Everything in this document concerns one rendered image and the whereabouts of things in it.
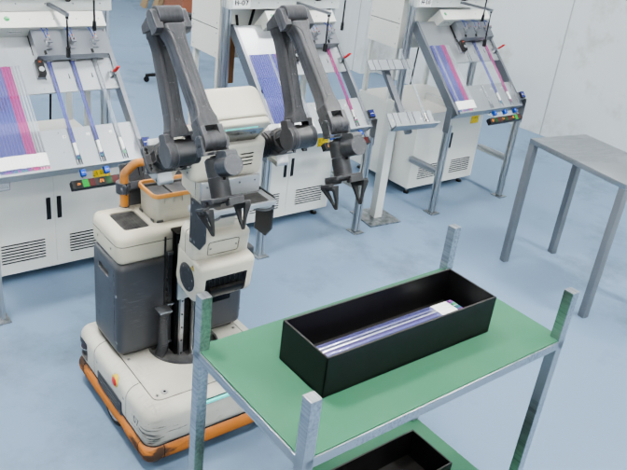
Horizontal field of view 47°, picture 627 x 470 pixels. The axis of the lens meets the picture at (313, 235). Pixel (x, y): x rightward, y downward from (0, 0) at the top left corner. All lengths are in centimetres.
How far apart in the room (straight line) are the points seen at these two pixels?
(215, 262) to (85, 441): 92
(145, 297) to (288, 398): 121
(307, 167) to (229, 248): 211
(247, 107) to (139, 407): 113
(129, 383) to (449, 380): 136
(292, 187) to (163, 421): 224
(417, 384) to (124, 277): 128
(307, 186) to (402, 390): 300
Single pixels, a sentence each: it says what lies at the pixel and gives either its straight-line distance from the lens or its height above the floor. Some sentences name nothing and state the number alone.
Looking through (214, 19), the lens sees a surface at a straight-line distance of 434.
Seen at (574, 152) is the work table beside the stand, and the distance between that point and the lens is 427.
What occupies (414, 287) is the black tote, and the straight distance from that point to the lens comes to 197.
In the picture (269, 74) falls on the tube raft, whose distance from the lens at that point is 410.
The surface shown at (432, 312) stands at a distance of 196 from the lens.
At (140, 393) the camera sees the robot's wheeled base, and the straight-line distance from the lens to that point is 272.
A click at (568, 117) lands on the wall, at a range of 727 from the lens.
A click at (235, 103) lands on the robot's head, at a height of 135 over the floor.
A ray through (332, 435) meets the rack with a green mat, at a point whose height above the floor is 95.
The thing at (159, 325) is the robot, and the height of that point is 43.
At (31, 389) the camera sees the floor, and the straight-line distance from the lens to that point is 323.
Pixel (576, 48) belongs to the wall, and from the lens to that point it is 721.
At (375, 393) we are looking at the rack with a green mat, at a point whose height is 95.
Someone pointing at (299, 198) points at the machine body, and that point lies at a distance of 460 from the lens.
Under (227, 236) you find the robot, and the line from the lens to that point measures 246.
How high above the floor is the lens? 199
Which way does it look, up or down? 26 degrees down
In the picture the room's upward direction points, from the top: 7 degrees clockwise
